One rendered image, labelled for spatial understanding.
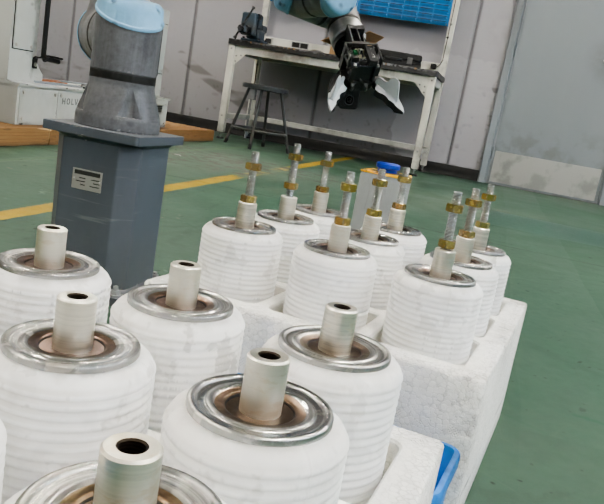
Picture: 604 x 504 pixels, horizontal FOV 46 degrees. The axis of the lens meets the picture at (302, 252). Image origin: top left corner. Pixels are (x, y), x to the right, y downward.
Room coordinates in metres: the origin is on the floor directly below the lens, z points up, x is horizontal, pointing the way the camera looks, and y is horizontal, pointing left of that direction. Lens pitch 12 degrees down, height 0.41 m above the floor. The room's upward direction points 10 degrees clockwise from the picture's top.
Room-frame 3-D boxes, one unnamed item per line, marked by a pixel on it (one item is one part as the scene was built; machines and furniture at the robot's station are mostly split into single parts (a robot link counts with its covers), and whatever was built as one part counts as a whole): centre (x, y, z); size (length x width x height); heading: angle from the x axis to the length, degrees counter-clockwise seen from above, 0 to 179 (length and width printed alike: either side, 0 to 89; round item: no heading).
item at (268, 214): (0.93, 0.03, 0.25); 0.08 x 0.08 x 0.01
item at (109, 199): (1.30, 0.37, 0.15); 0.19 x 0.19 x 0.30; 77
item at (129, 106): (1.30, 0.37, 0.35); 0.15 x 0.15 x 0.10
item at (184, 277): (0.49, 0.08, 0.26); 0.02 x 0.02 x 0.03
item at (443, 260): (0.74, -0.15, 0.26); 0.02 x 0.02 x 0.03
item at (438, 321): (0.74, -0.15, 0.16); 0.10 x 0.10 x 0.18
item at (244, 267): (0.82, 0.07, 0.16); 0.10 x 0.10 x 0.18
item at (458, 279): (0.74, -0.15, 0.25); 0.08 x 0.08 x 0.01
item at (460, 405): (0.89, -0.08, 0.09); 0.39 x 0.39 x 0.18; 69
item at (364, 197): (1.19, -0.12, 0.16); 0.07 x 0.07 x 0.31; 69
